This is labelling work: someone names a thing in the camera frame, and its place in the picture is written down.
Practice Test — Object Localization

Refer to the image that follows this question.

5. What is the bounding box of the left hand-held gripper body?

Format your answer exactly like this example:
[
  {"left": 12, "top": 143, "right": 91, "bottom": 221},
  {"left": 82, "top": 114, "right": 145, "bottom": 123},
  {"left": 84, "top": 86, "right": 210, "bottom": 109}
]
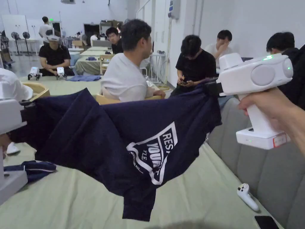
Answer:
[{"left": 0, "top": 99, "right": 34, "bottom": 205}]

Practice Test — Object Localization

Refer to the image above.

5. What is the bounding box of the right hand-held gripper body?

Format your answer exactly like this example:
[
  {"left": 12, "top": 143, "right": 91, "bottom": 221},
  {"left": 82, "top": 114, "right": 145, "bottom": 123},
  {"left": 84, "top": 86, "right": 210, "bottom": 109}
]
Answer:
[{"left": 207, "top": 53, "right": 294, "bottom": 150}]

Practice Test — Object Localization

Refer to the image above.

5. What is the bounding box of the dark blue printed shirt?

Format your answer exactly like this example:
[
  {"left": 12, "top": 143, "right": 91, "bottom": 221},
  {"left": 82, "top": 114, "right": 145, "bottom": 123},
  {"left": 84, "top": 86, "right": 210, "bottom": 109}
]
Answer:
[{"left": 9, "top": 82, "right": 222, "bottom": 222}]

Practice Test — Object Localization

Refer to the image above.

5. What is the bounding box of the person's right forearm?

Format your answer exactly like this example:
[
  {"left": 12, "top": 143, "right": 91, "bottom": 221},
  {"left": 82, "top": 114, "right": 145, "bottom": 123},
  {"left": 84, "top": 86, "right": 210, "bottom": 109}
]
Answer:
[{"left": 287, "top": 105, "right": 305, "bottom": 165}]

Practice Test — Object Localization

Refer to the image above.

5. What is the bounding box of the person's right hand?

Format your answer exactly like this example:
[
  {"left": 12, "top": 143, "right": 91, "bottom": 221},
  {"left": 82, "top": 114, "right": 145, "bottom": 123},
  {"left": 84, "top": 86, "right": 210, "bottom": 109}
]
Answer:
[{"left": 238, "top": 87, "right": 303, "bottom": 134}]

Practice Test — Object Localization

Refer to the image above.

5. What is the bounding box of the wooden chair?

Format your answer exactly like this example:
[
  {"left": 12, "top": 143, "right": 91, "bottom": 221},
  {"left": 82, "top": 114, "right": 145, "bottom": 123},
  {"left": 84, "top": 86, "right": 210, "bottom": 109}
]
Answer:
[
  {"left": 22, "top": 82, "right": 51, "bottom": 102},
  {"left": 95, "top": 89, "right": 166, "bottom": 106},
  {"left": 99, "top": 54, "right": 115, "bottom": 75}
]

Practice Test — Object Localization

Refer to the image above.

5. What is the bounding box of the spare hand-held gripper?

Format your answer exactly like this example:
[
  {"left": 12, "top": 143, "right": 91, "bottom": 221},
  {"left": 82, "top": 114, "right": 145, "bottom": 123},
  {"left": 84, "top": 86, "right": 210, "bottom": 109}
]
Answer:
[
  {"left": 27, "top": 66, "right": 43, "bottom": 81},
  {"left": 56, "top": 67, "right": 68, "bottom": 81}
]

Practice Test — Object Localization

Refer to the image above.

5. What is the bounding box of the dark blue white-striped garment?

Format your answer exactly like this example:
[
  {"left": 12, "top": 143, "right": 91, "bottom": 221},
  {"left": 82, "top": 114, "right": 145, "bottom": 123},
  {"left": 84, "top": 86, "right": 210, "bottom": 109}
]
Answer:
[{"left": 3, "top": 160, "right": 57, "bottom": 183}]

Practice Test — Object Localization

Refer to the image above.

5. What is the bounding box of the bed with pale green sheet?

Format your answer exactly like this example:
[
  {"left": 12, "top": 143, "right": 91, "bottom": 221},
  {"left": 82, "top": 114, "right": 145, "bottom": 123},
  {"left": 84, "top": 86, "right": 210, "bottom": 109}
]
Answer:
[
  {"left": 0, "top": 140, "right": 284, "bottom": 229},
  {"left": 18, "top": 75, "right": 108, "bottom": 97},
  {"left": 76, "top": 46, "right": 119, "bottom": 76}
]

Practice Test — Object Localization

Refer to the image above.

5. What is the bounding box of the black standing fan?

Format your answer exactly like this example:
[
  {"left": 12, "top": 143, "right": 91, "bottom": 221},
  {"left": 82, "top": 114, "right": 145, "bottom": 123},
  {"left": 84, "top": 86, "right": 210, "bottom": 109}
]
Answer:
[
  {"left": 10, "top": 31, "right": 21, "bottom": 56},
  {"left": 22, "top": 32, "right": 32, "bottom": 56}
]

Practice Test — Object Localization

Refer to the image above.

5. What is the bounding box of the cardboard carton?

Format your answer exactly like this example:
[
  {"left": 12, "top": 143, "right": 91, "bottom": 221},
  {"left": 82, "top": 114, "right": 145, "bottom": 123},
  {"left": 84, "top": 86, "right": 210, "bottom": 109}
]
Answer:
[{"left": 71, "top": 40, "right": 88, "bottom": 50}]

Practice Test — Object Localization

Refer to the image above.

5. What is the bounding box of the grey padded headboard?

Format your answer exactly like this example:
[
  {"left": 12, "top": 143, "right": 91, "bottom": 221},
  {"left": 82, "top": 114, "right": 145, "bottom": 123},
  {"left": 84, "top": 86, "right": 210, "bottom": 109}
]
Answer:
[{"left": 207, "top": 97, "right": 305, "bottom": 229}]

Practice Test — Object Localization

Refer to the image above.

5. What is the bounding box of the white hand controller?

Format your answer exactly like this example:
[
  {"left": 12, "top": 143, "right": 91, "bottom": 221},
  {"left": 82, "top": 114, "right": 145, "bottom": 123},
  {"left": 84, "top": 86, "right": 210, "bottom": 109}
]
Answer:
[{"left": 237, "top": 183, "right": 260, "bottom": 212}]

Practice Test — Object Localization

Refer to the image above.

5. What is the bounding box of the black phone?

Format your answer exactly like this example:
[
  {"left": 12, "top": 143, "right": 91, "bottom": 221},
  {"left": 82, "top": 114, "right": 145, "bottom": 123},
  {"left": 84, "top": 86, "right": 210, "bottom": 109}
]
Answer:
[{"left": 254, "top": 215, "right": 279, "bottom": 229}]

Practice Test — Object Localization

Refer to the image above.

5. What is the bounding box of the grey wall box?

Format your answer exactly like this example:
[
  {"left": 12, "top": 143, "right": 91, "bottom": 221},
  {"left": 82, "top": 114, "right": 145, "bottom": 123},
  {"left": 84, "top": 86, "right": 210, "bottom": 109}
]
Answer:
[{"left": 168, "top": 0, "right": 180, "bottom": 20}]

